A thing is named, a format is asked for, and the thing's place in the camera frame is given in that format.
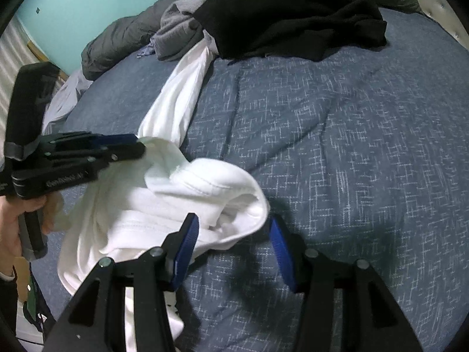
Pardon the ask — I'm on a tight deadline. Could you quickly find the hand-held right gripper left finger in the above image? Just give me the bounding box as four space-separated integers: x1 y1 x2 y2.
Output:
44 213 200 352

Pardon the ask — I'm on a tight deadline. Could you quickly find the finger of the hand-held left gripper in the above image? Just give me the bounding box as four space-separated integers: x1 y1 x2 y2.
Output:
51 141 147 171
42 132 139 151

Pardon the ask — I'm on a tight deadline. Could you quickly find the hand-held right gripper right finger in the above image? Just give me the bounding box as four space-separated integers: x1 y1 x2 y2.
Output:
269 216 426 352

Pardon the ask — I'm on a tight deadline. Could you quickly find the white long-sleeve shirt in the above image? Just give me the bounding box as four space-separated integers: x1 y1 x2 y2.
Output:
55 40 272 340

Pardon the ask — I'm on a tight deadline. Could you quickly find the person's left forearm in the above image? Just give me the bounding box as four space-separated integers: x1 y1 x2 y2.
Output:
0 269 19 338

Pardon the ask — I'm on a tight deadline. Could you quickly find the person's left hand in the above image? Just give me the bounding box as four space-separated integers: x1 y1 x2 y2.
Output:
0 194 64 278

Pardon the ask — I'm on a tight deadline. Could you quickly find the light grey bed sheet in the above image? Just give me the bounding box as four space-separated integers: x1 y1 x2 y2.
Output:
42 70 94 134

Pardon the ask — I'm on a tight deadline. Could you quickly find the wooden skirting board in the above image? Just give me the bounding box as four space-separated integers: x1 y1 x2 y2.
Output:
26 40 68 81

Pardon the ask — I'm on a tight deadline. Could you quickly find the lavender crumpled cloth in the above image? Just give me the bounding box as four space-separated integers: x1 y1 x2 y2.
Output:
136 42 158 59

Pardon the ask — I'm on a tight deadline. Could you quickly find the dark grey duvet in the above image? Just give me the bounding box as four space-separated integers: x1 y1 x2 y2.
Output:
81 0 422 81

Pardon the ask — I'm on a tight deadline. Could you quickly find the blue patterned blanket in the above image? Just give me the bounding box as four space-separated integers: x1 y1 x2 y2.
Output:
40 5 469 352

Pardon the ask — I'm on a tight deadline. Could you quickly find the grey crumpled garment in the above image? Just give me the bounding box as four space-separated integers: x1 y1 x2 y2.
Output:
151 0 220 61

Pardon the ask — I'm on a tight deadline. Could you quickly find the person's dark clothing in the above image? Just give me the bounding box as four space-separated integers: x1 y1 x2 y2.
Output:
16 273 57 341

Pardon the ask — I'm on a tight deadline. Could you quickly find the black crumpled garment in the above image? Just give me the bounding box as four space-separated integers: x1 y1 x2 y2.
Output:
193 0 388 62

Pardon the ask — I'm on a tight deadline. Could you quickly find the cream tufted headboard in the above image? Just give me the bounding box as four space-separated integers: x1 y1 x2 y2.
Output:
399 0 469 50

